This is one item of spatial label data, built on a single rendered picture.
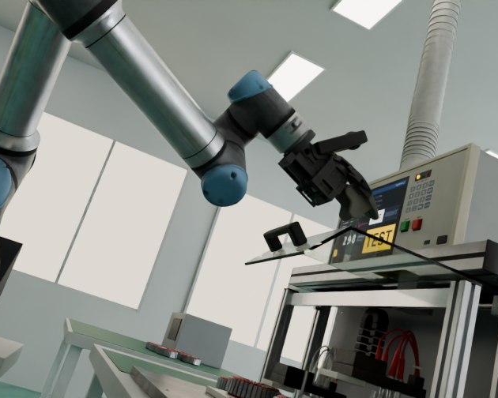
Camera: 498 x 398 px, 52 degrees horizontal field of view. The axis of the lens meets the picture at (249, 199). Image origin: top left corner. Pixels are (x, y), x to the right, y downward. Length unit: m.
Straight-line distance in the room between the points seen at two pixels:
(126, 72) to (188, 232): 4.98
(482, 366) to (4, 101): 0.92
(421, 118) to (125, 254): 3.65
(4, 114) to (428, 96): 2.26
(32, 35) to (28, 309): 4.72
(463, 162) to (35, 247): 4.91
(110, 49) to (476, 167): 0.63
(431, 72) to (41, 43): 2.34
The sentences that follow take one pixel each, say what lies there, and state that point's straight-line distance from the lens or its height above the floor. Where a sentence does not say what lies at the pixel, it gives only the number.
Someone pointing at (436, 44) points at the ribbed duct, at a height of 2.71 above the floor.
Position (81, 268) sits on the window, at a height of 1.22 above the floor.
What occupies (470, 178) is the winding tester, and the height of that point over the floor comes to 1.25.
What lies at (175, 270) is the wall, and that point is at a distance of 5.64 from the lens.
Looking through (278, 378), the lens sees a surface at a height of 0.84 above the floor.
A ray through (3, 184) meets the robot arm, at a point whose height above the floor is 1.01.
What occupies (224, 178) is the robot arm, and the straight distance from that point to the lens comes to 0.82.
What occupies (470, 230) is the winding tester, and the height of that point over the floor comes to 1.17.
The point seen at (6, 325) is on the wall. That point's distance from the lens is 5.54.
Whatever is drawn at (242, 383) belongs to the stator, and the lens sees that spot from 1.07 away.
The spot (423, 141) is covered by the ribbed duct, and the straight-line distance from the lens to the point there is 2.69.
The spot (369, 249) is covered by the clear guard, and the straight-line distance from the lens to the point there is 0.79.
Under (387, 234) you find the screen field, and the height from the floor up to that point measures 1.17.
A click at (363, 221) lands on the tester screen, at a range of 1.19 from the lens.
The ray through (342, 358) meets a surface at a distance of 0.93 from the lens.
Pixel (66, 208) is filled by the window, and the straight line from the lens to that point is 5.59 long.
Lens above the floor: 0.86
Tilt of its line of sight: 17 degrees up
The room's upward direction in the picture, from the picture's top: 18 degrees clockwise
